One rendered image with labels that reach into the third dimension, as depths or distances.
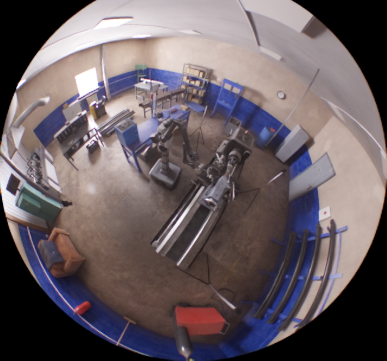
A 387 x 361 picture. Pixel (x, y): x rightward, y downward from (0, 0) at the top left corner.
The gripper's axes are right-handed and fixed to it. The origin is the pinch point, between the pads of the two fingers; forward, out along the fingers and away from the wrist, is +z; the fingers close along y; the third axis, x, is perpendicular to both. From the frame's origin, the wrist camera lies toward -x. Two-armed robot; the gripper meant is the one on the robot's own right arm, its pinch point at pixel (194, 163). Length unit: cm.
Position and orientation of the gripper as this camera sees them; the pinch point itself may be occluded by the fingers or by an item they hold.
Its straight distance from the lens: 163.2
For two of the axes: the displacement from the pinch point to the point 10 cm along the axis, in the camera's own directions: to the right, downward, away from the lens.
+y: 3.7, -7.4, 5.6
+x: -8.9, -0.9, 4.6
